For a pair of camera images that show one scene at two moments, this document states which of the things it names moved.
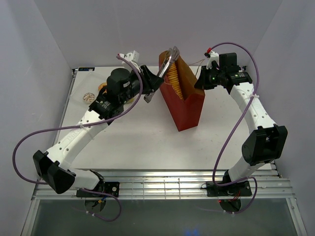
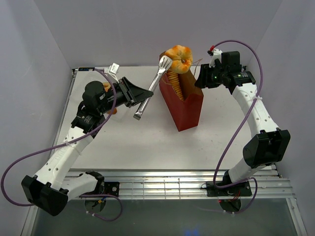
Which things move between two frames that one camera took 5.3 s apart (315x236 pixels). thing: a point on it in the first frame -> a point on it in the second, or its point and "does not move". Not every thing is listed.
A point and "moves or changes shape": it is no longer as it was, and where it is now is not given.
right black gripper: (202, 83) does not move
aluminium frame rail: (173, 185) does not move
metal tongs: (172, 54) moves or changes shape
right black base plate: (239, 189) does not move
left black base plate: (111, 188) does not move
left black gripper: (151, 81) -> (136, 94)
